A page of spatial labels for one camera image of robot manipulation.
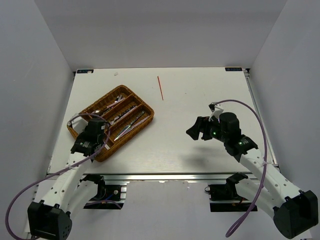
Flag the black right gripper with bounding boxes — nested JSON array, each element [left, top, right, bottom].
[[186, 115, 228, 143]]

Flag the black handled fork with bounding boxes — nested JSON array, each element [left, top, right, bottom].
[[109, 107, 136, 125]]

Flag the silver knife pink handle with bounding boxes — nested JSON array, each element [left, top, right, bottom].
[[114, 116, 150, 141]]

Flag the silver spoon pink handle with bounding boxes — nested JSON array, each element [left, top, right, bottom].
[[107, 94, 125, 109]]

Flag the red chopstick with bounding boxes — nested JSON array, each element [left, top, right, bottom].
[[157, 76, 164, 101]]

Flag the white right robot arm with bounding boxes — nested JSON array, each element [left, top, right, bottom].
[[186, 112, 319, 239]]

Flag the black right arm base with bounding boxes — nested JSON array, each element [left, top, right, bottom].
[[204, 172, 251, 213]]

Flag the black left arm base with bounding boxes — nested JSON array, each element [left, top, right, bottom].
[[78, 174, 127, 210]]

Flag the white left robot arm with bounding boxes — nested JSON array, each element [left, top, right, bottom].
[[27, 118, 110, 240]]

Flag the brown wicker divided tray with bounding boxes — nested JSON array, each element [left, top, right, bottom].
[[80, 85, 155, 162]]

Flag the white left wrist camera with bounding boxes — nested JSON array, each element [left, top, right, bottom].
[[67, 116, 88, 134]]

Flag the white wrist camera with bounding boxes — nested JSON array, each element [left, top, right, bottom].
[[208, 102, 224, 122], [67, 116, 88, 134]]

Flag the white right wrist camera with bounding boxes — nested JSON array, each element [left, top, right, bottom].
[[208, 102, 224, 122]]

